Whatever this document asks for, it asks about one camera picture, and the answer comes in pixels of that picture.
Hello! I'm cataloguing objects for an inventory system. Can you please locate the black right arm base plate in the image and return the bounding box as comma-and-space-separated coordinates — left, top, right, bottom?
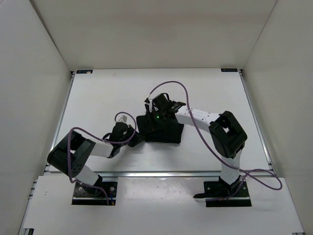
203, 181, 252, 208

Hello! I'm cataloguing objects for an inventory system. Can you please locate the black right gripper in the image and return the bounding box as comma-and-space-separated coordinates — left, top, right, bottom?
145, 110, 167, 135

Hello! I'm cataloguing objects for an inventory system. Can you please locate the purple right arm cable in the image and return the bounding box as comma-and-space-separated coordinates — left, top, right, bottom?
148, 80, 283, 201

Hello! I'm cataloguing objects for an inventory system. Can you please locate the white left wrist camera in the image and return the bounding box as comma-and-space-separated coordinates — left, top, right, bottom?
117, 115, 128, 123

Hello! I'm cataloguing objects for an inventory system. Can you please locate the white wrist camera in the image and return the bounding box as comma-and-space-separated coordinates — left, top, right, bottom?
117, 115, 128, 123
145, 96, 154, 113

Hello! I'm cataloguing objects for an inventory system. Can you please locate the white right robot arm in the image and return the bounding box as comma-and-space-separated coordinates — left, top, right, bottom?
145, 93, 247, 201

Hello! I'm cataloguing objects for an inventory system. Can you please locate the blue corner label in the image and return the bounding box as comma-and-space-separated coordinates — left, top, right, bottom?
221, 68, 238, 72
76, 70, 93, 74

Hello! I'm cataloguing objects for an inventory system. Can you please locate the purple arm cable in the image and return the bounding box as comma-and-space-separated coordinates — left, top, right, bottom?
67, 111, 136, 206
148, 80, 283, 201

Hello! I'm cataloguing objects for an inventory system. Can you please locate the blue left corner label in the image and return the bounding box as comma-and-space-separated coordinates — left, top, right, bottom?
76, 70, 93, 74

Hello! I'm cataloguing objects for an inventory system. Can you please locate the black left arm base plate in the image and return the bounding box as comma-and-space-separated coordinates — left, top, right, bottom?
71, 180, 118, 206

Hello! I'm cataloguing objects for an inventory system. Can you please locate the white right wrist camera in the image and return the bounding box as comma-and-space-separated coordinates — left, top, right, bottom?
145, 96, 154, 113

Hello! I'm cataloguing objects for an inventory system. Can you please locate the black pleated skirt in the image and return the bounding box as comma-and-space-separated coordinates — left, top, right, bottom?
136, 115, 184, 144

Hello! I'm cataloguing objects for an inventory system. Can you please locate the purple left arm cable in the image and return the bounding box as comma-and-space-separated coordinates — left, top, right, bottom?
67, 111, 136, 206

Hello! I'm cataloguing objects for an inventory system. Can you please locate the blue right corner label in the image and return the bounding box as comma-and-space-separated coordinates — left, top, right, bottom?
221, 68, 238, 72

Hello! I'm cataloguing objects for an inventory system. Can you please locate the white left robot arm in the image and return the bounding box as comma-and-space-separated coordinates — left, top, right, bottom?
47, 121, 145, 195

